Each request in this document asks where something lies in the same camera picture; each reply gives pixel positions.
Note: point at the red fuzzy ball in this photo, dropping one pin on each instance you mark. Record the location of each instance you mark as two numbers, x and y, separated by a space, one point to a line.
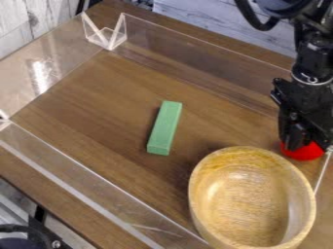
309 152

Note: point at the clear acrylic corner bracket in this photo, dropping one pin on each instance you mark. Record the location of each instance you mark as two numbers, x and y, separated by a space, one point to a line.
106 37

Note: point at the black clamp with cable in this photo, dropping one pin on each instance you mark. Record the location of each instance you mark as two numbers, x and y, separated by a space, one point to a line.
27 233

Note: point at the clear acrylic table barrier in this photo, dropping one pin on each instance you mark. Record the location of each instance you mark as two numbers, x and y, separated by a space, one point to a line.
82 106

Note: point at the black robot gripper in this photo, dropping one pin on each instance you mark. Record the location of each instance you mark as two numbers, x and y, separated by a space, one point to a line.
305 115

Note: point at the green rectangular block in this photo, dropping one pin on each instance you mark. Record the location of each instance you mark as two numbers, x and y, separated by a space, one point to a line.
165 127

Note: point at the oval wooden bowl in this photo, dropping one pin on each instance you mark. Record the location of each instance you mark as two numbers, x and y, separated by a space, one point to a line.
250 200

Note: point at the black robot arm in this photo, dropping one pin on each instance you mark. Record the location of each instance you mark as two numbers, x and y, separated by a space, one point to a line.
312 19

